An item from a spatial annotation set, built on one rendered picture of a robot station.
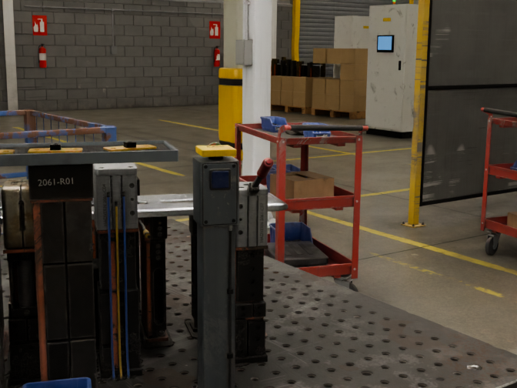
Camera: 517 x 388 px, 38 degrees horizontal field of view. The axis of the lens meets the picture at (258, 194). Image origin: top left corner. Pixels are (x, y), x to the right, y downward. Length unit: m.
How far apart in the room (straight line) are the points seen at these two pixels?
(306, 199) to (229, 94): 5.10
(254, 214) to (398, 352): 0.44
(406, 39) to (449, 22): 5.64
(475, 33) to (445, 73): 0.44
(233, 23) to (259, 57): 3.23
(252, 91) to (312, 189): 1.89
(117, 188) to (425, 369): 0.71
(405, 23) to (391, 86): 0.96
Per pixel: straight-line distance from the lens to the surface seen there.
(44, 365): 1.33
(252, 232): 1.48
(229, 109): 8.79
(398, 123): 11.73
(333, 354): 1.62
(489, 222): 5.19
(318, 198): 3.80
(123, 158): 1.21
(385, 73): 11.90
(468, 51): 6.21
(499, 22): 6.49
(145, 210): 1.55
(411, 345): 1.70
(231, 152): 1.28
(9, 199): 1.42
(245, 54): 5.55
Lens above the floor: 1.33
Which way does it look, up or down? 11 degrees down
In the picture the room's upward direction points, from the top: 1 degrees clockwise
